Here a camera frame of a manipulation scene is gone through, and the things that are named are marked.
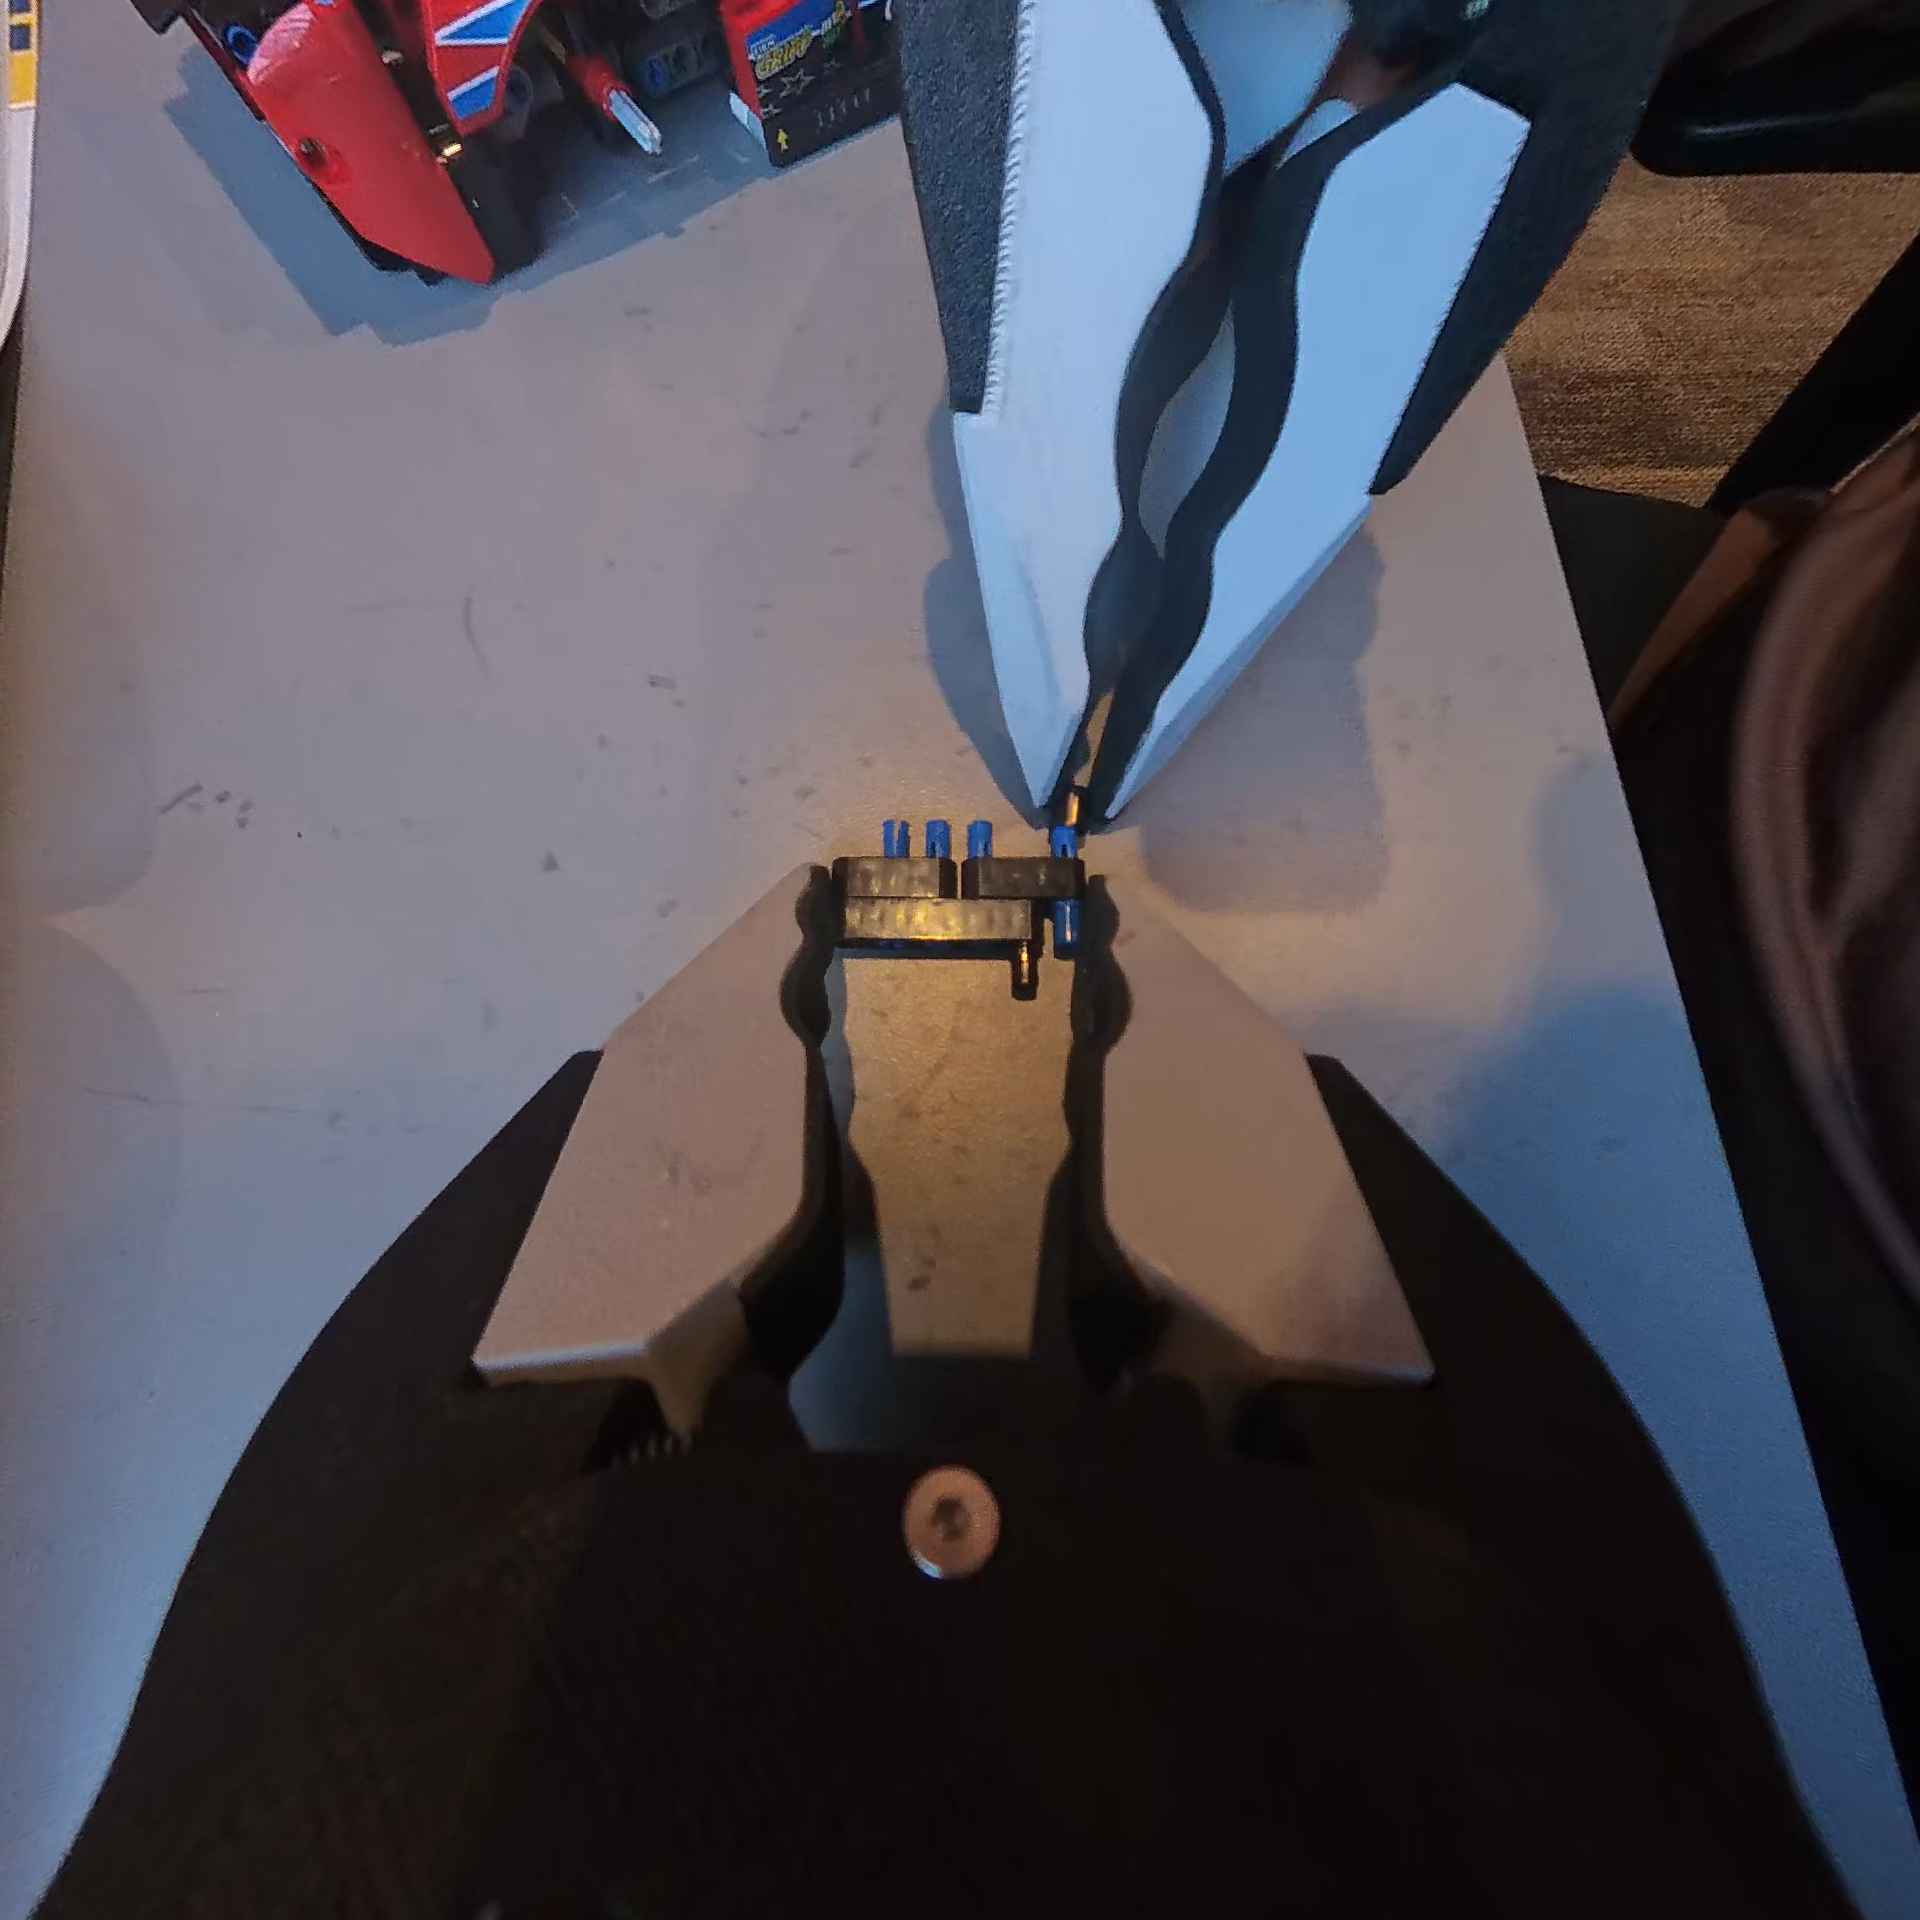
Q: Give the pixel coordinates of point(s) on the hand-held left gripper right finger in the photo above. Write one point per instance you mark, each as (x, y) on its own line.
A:
(1244, 1200)

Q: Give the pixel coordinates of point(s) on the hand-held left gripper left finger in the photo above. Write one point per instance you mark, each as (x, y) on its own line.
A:
(676, 1185)

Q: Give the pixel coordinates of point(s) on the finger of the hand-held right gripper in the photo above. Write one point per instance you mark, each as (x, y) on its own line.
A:
(1382, 330)
(1079, 225)

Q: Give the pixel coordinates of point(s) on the black beam assembly blue pins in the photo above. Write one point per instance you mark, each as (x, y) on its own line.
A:
(916, 914)

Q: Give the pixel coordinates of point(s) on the red white blue toy car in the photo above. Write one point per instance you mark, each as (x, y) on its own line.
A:
(375, 182)

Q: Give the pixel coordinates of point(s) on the person's brown jacket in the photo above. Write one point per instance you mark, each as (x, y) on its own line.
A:
(1846, 902)

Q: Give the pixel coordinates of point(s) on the open instruction booklet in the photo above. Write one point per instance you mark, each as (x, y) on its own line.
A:
(12, 182)

